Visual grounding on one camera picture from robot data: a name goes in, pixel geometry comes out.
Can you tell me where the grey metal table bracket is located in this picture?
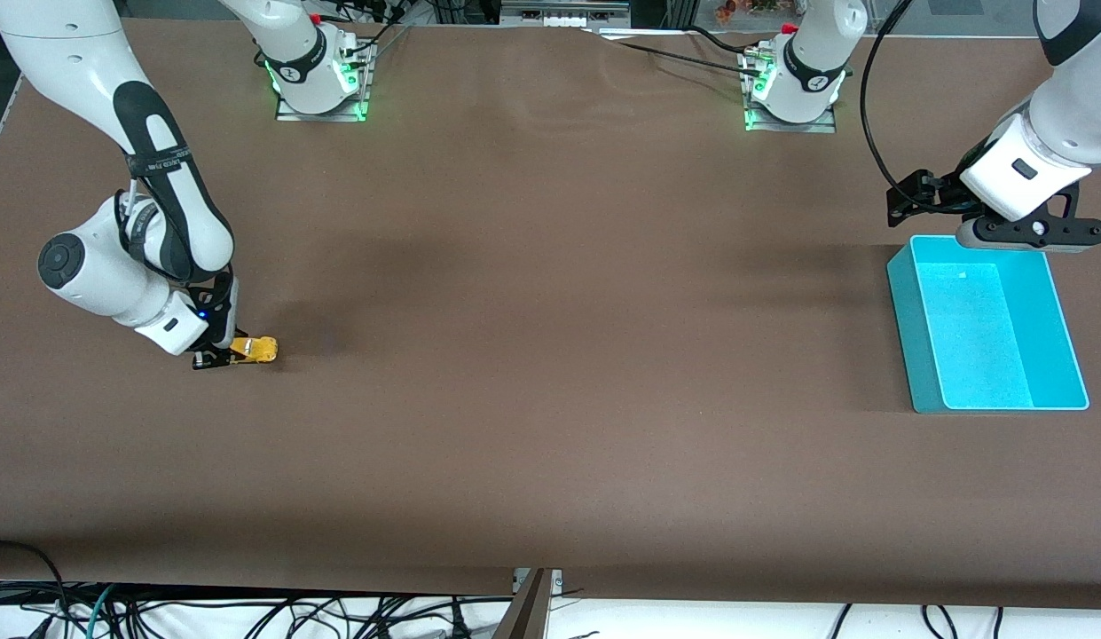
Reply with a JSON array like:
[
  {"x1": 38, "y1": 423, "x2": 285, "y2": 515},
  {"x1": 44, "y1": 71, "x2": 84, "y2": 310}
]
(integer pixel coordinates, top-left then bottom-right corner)
[{"x1": 492, "y1": 568, "x2": 564, "y2": 639}]

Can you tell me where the teal floor cable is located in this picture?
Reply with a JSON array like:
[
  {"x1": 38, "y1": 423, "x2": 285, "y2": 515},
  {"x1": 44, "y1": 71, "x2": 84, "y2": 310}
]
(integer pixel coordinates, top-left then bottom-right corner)
[{"x1": 84, "y1": 584, "x2": 118, "y2": 639}]

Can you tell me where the black looped floor cable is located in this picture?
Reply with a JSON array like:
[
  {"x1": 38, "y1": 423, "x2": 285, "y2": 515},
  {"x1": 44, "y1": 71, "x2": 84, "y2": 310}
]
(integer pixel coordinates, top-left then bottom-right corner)
[{"x1": 0, "y1": 540, "x2": 72, "y2": 622}]

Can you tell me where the black base signal cable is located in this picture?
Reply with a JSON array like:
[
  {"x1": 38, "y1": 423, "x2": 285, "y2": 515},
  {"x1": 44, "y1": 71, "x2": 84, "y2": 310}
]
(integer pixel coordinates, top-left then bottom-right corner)
[{"x1": 333, "y1": 0, "x2": 413, "y2": 67}]

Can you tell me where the teal plastic bin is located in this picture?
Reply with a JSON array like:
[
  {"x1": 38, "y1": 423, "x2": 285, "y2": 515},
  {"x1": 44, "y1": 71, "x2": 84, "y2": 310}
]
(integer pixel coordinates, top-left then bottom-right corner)
[{"x1": 885, "y1": 234, "x2": 1090, "y2": 414}]

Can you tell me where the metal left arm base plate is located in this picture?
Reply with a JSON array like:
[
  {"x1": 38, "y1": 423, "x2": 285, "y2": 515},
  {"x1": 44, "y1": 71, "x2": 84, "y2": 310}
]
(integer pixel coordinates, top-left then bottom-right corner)
[{"x1": 743, "y1": 49, "x2": 839, "y2": 134}]

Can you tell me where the black base power cable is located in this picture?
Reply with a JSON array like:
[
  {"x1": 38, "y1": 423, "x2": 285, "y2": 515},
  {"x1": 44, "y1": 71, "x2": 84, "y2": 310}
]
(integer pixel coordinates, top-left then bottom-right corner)
[{"x1": 586, "y1": 25, "x2": 764, "y2": 76}]

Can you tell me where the brown table cover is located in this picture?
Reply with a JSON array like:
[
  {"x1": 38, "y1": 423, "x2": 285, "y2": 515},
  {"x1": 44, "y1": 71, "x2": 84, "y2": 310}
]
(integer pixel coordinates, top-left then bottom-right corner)
[{"x1": 0, "y1": 20, "x2": 1101, "y2": 611}]

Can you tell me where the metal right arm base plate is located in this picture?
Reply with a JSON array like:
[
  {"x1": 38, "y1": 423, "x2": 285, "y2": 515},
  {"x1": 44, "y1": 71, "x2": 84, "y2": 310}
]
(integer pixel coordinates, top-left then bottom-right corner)
[{"x1": 275, "y1": 40, "x2": 372, "y2": 123}]

